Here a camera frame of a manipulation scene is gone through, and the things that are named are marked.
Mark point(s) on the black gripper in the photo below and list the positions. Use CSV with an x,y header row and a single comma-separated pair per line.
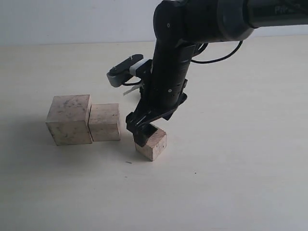
x,y
162,93

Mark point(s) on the medium small wooden cube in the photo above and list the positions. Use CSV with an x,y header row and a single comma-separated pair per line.
x,y
154,146

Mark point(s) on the second largest wooden cube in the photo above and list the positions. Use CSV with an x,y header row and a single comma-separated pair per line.
x,y
104,122

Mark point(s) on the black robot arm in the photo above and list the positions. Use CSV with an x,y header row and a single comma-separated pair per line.
x,y
181,27

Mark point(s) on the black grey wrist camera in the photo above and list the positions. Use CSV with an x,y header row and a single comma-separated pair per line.
x,y
120,74

